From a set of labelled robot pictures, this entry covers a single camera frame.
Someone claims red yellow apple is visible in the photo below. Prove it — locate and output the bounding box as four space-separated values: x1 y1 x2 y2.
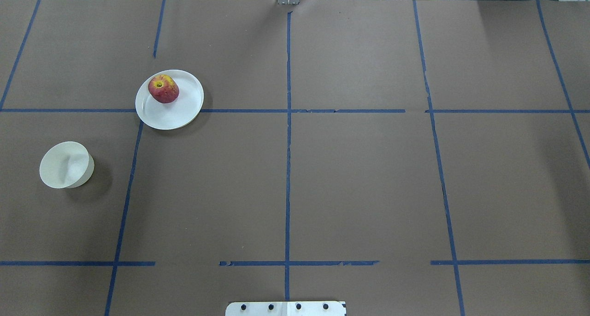
147 74 180 104

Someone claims white round plate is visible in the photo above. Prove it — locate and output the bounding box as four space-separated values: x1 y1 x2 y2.
135 69 204 130

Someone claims white small bowl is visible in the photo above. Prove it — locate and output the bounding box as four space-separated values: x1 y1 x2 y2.
39 141 95 189

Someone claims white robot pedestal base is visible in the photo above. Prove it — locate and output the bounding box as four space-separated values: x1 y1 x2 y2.
225 301 347 316

